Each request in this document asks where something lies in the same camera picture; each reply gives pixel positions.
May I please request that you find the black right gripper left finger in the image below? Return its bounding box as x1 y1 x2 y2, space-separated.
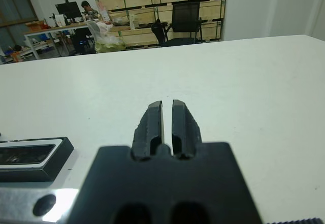
131 100 165 162

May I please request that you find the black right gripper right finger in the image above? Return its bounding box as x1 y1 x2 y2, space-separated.
171 99 203 161

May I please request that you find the black box base white insert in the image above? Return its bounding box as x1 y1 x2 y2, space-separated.
0 136 75 183

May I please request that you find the pink printed box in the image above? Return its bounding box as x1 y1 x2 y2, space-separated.
97 1 113 24

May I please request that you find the open cardboard box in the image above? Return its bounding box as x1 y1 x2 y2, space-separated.
24 20 48 31

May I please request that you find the yellow-green bag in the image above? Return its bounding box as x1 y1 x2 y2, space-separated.
94 41 127 54

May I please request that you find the white plastic bag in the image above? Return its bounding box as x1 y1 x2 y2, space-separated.
86 20 123 46

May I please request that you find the black computer tower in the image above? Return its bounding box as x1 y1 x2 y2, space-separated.
73 27 90 55

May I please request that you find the black mesh office chair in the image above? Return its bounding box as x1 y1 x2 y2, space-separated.
162 0 207 47

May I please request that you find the stack of wooden crates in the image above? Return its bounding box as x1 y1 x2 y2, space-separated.
91 0 229 49

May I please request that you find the seated person at desk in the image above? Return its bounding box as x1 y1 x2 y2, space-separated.
80 0 100 21

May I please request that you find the black computer monitor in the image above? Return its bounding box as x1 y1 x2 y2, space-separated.
55 0 83 23

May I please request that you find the wooden desk white frame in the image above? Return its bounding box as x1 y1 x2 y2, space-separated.
23 20 90 60

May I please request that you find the window with dark frame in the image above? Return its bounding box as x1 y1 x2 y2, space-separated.
0 0 39 28

